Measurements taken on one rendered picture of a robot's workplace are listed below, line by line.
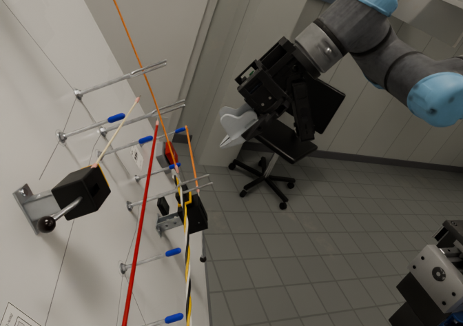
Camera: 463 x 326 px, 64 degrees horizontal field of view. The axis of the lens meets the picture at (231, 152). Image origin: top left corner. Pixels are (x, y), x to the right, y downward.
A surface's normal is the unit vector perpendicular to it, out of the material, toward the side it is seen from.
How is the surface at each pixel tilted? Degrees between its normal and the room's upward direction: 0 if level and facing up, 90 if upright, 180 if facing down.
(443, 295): 90
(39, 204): 75
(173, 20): 90
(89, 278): 52
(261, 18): 90
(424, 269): 90
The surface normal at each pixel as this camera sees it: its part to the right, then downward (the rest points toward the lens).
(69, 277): 0.95, -0.32
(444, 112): 0.26, 0.59
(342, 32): -0.05, 0.33
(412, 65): -0.52, -0.58
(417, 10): -0.88, -0.09
